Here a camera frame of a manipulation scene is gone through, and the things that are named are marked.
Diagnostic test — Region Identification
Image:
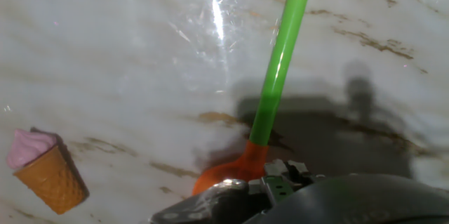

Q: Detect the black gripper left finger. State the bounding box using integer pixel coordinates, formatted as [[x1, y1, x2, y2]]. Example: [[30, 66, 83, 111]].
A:
[[150, 159, 294, 224]]

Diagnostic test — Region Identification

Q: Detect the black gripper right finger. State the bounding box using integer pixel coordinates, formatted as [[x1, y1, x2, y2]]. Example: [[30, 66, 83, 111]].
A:
[[287, 160, 326, 185]]

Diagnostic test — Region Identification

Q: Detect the orange green toy shovel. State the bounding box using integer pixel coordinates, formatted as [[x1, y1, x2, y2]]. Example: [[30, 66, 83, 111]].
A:
[[192, 0, 321, 197]]

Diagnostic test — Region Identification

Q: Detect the toy ice cream cone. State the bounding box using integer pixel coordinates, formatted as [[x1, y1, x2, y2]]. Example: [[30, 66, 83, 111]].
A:
[[6, 128, 91, 216]]

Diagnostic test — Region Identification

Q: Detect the marble pattern mat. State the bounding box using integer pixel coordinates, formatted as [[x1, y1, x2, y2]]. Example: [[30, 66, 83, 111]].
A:
[[0, 0, 449, 224]]

